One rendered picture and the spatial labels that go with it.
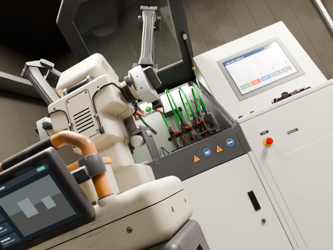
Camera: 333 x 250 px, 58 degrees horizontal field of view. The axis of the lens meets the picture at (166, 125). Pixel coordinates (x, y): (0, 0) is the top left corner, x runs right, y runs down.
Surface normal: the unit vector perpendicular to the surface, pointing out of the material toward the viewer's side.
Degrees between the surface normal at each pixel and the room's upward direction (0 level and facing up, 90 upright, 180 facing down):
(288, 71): 76
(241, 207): 90
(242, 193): 90
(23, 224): 115
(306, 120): 90
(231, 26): 90
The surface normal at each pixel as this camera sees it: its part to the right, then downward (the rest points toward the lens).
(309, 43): -0.29, -0.08
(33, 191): -0.10, 0.31
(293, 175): -0.04, -0.19
